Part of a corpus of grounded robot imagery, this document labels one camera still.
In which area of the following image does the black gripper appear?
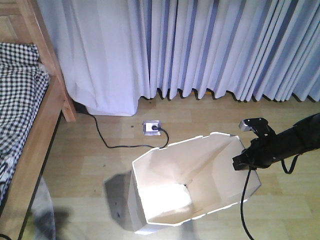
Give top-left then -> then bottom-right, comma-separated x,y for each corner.
232,138 -> 278,171

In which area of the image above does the white plastic trash bin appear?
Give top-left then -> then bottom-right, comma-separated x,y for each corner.
127,132 -> 261,235

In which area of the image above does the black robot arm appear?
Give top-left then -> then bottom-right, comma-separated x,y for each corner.
232,113 -> 320,171

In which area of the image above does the floor power outlet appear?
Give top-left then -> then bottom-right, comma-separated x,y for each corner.
142,120 -> 162,136

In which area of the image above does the white curtain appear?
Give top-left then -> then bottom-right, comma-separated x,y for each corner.
38,0 -> 320,116

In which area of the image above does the grey round rug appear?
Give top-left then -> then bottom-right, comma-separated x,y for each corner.
31,177 -> 56,240

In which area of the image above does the checkered bed sheet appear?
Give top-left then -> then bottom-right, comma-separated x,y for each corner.
0,42 -> 50,200

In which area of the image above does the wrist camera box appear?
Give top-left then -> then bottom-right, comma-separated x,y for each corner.
238,117 -> 268,132

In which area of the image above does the black power cord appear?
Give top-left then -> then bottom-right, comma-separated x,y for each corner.
82,109 -> 169,149

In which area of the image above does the wooden bed frame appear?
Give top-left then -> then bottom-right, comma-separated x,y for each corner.
0,0 -> 76,240

